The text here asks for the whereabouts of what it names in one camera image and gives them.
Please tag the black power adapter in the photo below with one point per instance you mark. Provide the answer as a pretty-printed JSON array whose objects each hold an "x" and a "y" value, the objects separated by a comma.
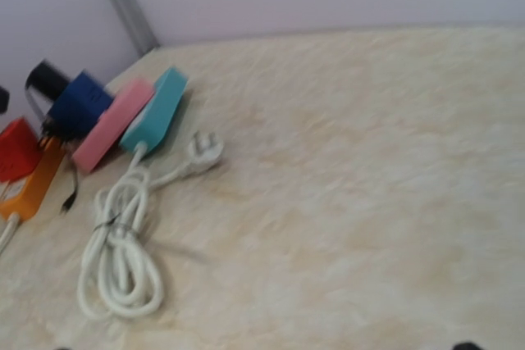
[{"x": 49, "y": 82}]

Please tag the blue cube socket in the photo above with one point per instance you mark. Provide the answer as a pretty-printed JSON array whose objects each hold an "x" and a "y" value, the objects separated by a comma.
[{"x": 78, "y": 108}]

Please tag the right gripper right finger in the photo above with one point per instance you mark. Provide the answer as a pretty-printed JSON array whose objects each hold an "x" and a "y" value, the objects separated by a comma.
[{"x": 468, "y": 345}]

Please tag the pink triangular power strip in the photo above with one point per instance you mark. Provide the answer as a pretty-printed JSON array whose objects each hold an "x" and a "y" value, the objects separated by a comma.
[{"x": 128, "y": 103}]

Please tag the left aluminium frame post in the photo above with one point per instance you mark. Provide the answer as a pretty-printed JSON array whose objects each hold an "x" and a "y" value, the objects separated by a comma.
[{"x": 136, "y": 26}]

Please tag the red cube socket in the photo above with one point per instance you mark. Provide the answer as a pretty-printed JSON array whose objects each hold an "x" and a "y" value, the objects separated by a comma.
[{"x": 20, "y": 151}]

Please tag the orange power strip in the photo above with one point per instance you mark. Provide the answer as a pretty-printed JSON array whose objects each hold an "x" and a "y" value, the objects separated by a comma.
[{"x": 24, "y": 196}]

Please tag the teal power strip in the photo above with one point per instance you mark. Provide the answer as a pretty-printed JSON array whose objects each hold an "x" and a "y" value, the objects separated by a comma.
[{"x": 150, "y": 126}]

